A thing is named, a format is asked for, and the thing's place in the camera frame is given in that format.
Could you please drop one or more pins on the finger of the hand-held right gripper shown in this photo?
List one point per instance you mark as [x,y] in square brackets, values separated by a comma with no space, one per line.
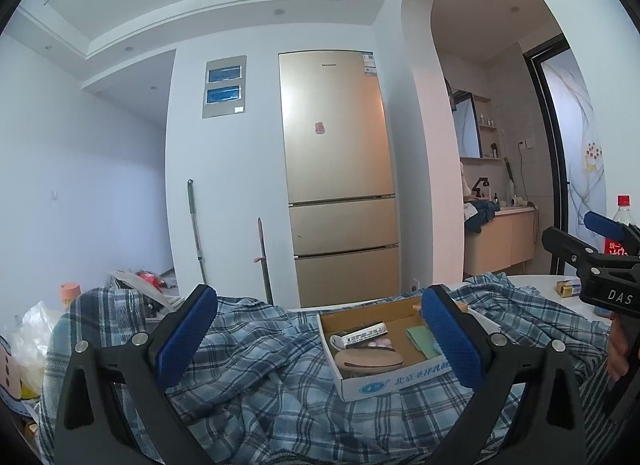
[565,245]
[602,222]

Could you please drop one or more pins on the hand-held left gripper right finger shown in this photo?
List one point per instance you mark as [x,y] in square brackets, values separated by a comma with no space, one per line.
[452,340]

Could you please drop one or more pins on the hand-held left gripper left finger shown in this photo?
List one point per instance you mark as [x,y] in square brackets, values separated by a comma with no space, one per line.
[187,335]

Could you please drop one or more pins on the green notepad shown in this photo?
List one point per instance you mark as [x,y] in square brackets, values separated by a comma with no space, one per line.
[420,340]

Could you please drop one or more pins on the cardboard box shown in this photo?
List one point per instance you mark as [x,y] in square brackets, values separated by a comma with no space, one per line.
[400,327]

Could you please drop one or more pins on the round beige device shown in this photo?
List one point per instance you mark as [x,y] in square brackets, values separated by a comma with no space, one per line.
[370,360]

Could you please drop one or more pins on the red yellow medicine box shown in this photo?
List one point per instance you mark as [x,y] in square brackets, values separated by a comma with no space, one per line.
[367,334]

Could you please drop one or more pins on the person's right hand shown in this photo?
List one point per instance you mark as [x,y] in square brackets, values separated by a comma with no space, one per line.
[619,352]

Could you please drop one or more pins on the red soda bottle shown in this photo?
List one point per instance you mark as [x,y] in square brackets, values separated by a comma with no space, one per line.
[627,217]

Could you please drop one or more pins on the small gold box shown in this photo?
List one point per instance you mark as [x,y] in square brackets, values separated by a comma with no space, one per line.
[567,288]

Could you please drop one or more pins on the wooden vanity cabinet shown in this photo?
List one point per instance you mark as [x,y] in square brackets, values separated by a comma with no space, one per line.
[505,245]

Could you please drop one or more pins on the pile of red bags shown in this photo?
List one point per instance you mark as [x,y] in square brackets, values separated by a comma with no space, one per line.
[145,280]

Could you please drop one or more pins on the blue plaid blanket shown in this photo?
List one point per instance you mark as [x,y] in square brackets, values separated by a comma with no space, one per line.
[260,355]

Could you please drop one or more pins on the black framed floral door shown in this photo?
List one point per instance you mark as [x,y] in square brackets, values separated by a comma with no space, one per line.
[575,145]

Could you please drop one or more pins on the blue clothes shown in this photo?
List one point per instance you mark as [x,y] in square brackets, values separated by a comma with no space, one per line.
[481,215]

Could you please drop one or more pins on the black hair tool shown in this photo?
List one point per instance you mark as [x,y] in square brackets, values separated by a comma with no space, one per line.
[508,170]

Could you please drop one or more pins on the black faucet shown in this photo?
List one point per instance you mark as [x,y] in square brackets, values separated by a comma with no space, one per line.
[481,184]

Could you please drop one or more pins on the pink towel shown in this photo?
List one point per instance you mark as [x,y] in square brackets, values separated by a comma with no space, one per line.
[465,182]

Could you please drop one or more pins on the orange cup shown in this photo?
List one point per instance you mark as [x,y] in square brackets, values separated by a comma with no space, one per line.
[69,293]

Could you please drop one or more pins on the white plastic bag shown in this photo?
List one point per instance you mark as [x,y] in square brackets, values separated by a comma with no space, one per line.
[35,340]

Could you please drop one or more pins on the yellow cartoon bag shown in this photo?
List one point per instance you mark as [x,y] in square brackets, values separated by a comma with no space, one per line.
[12,375]

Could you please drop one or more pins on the gold refrigerator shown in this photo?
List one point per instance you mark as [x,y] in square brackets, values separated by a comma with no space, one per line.
[335,165]

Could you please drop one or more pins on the pink fridge magnet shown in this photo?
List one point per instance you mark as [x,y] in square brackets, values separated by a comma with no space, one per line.
[320,128]

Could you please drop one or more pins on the grey electrical panel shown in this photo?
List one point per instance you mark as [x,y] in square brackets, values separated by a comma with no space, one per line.
[224,87]

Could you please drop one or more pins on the fridge label sticker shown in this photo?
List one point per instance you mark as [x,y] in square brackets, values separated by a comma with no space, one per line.
[369,64]

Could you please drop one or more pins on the wooden wall shelf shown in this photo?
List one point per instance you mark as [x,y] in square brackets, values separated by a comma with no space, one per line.
[490,127]

